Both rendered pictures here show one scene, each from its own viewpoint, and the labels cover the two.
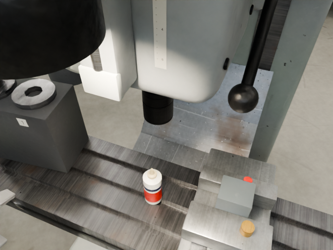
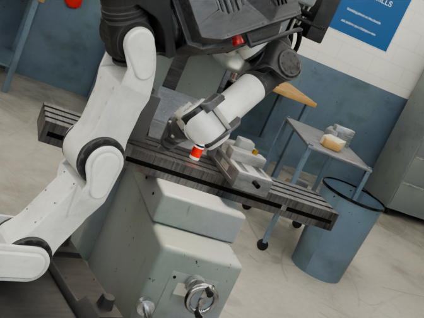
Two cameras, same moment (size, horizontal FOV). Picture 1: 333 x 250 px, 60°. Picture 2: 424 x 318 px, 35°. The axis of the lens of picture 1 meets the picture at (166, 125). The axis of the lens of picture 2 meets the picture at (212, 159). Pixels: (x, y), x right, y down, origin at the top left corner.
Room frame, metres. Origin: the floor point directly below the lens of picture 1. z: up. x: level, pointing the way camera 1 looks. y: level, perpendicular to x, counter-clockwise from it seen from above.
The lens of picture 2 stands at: (-1.51, 1.76, 1.60)
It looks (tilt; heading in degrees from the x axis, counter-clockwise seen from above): 14 degrees down; 316
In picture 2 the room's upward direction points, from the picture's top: 24 degrees clockwise
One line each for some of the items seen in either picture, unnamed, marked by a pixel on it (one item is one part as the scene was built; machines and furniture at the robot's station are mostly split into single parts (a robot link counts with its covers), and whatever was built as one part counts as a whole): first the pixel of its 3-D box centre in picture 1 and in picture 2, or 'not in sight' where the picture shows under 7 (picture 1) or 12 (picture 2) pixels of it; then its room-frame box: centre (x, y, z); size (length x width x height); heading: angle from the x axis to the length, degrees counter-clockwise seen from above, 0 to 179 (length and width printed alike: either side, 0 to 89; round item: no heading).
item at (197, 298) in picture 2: not in sight; (199, 293); (-0.13, 0.20, 0.63); 0.16 x 0.12 x 0.12; 158
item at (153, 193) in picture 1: (152, 184); (199, 146); (0.35, 0.03, 0.98); 0.04 x 0.04 x 0.11
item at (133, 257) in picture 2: not in sight; (152, 270); (0.31, 0.02, 0.43); 0.81 x 0.32 x 0.60; 158
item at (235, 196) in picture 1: (234, 199); (243, 146); (0.28, -0.13, 1.04); 0.06 x 0.05 x 0.06; 70
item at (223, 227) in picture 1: (226, 232); (245, 156); (0.22, -0.11, 1.02); 0.15 x 0.06 x 0.04; 70
